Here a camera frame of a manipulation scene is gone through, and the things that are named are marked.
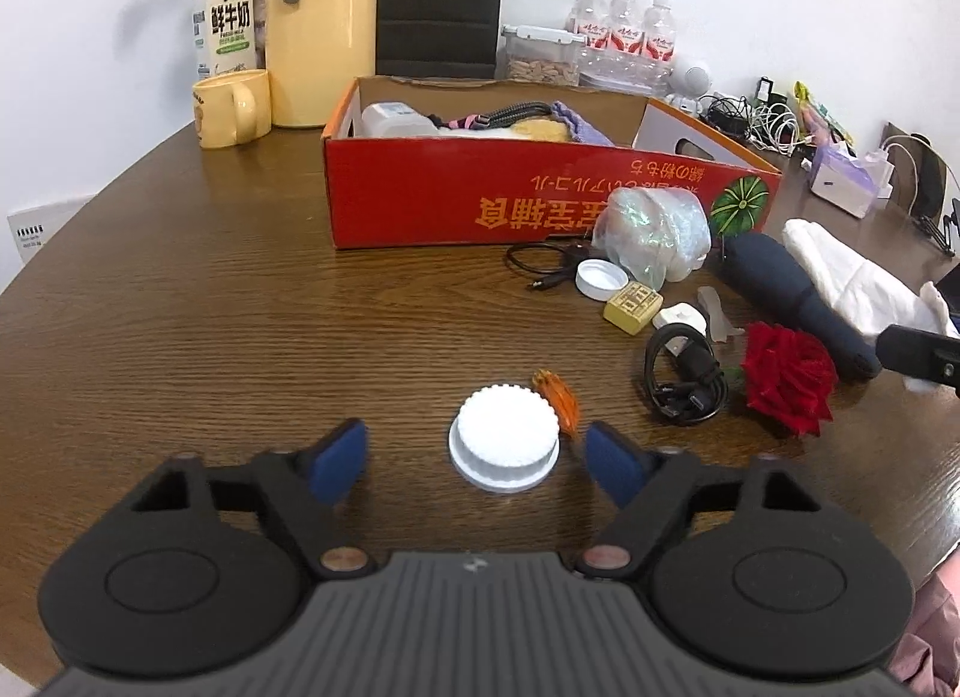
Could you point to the black stand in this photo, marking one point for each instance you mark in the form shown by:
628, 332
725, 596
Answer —
941, 228

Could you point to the white robot toy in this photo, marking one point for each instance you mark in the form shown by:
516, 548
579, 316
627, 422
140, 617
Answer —
694, 78

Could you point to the white cloth bag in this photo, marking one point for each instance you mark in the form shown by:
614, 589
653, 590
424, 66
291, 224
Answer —
847, 269

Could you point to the purple tissue pack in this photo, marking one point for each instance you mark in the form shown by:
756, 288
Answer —
840, 180

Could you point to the large white ridged cap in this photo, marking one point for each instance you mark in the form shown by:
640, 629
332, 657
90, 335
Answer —
502, 434

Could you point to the black charger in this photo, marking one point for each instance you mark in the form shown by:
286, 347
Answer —
769, 90

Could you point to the red cardboard box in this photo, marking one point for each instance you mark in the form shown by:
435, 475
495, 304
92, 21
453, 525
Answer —
450, 187

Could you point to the translucent cotton swab container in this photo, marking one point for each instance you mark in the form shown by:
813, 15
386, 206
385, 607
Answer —
394, 120

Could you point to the purple burlap pouch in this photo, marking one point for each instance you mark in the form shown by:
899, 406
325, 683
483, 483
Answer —
581, 131

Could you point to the small white bottle cap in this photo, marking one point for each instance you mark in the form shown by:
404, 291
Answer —
600, 279

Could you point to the yellow alpaca plush toy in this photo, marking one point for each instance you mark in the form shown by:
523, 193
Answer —
540, 129

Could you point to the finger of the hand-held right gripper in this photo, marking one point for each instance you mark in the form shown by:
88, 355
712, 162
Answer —
922, 356

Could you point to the white plug adapter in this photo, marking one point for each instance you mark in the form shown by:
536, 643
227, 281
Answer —
679, 317

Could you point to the clear nut container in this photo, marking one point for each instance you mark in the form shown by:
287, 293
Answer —
540, 67

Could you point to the yellow mug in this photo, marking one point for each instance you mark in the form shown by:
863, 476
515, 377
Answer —
225, 108

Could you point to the clear plastic piece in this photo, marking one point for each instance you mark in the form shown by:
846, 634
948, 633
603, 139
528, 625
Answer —
716, 318

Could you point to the white milk carton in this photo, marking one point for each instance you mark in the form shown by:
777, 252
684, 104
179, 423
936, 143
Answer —
229, 22

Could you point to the navy zipper case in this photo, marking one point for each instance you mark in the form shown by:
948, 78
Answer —
787, 284

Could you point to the colourful snack packet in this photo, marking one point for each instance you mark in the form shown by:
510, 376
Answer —
817, 116

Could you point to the small yellow patterned box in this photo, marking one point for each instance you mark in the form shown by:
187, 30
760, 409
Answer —
634, 307

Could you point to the white charger plug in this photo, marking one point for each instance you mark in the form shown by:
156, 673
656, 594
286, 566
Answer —
886, 176

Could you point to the white printed carton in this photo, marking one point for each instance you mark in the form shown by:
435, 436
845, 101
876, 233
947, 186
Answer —
52, 228

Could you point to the red artificial rose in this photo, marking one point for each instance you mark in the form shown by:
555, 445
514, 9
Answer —
787, 374

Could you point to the person's pink clothing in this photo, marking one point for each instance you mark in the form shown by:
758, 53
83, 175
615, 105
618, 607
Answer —
934, 637

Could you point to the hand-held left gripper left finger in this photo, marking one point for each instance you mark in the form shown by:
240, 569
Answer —
341, 461

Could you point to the iridescent plastic bag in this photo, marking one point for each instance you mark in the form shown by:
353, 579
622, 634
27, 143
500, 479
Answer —
652, 232

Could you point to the yellow thermos jug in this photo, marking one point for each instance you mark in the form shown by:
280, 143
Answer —
322, 30

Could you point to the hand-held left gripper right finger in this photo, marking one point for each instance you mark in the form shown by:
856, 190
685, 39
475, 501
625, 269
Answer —
611, 461

